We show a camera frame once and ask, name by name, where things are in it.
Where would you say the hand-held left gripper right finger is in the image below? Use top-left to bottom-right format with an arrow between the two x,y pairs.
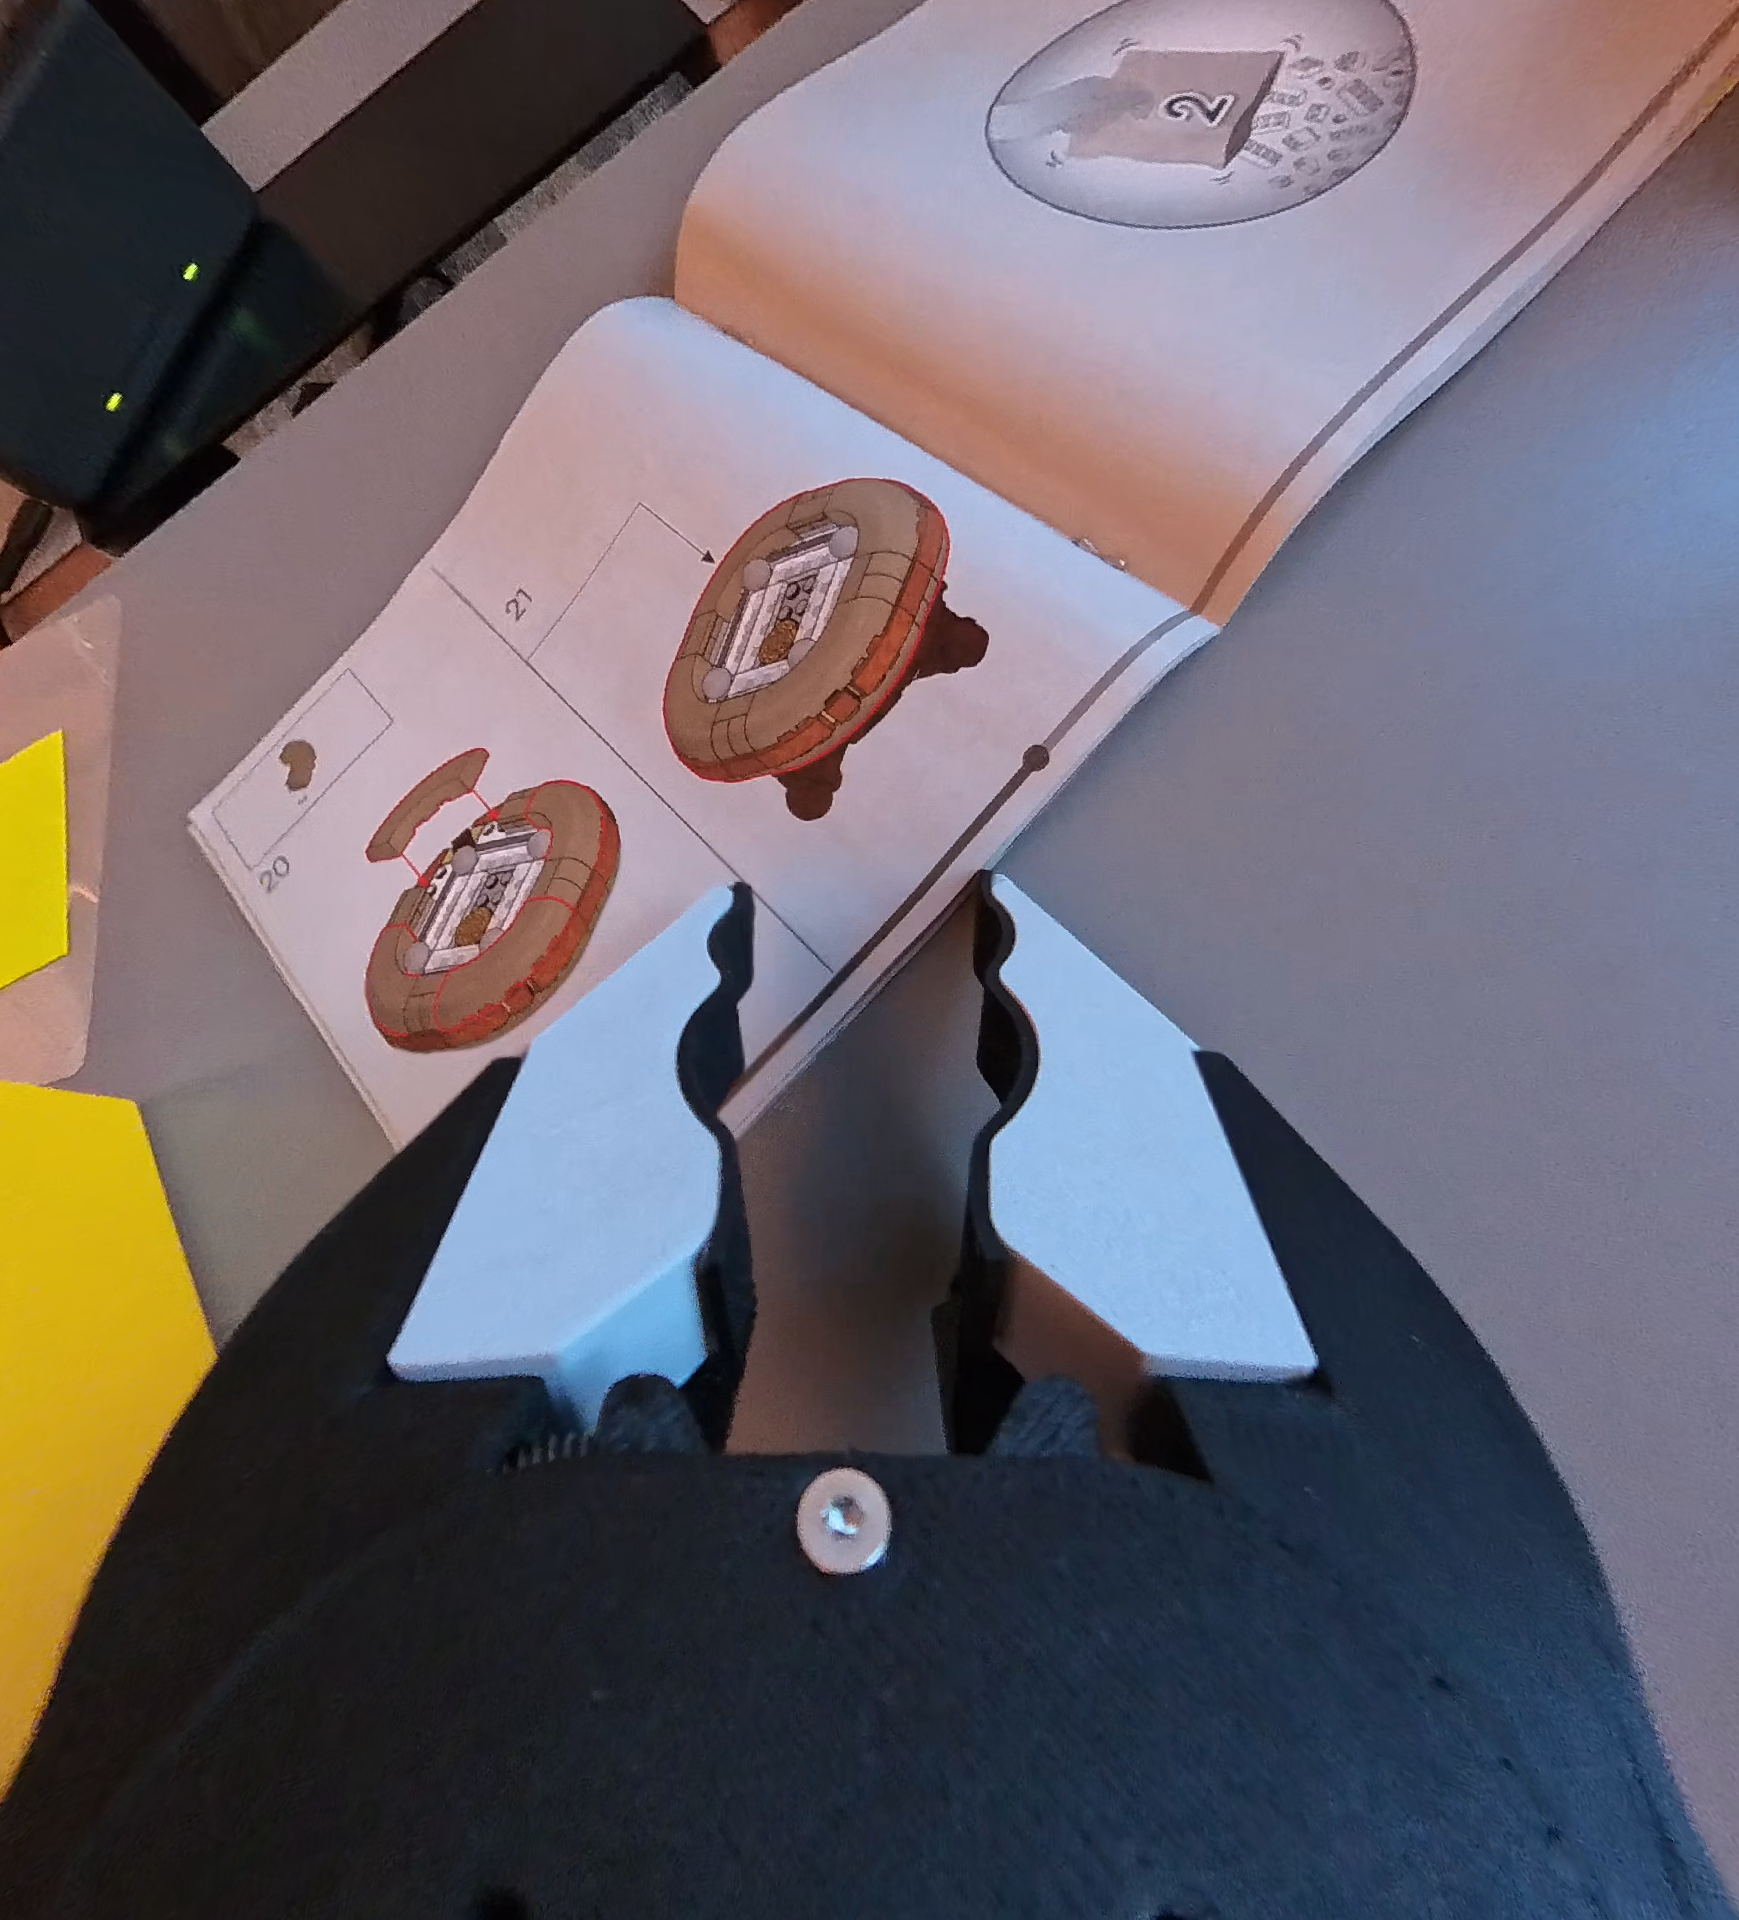
933,870 -> 1320,1454

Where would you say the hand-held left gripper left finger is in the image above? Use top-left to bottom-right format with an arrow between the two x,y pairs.
387,882 -> 758,1450

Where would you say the yellow plastic bin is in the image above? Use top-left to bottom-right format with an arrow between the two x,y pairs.
0,1065 -> 219,1920

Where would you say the instruction booklet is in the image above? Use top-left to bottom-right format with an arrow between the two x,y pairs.
186,0 -> 1739,1148

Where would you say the grey desk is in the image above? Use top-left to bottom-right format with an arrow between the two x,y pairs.
0,0 -> 1739,1849

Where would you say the yellow card in sleeve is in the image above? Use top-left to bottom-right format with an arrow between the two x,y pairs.
0,592 -> 128,1089

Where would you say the black cable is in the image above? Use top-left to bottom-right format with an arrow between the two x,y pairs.
0,501 -> 52,648

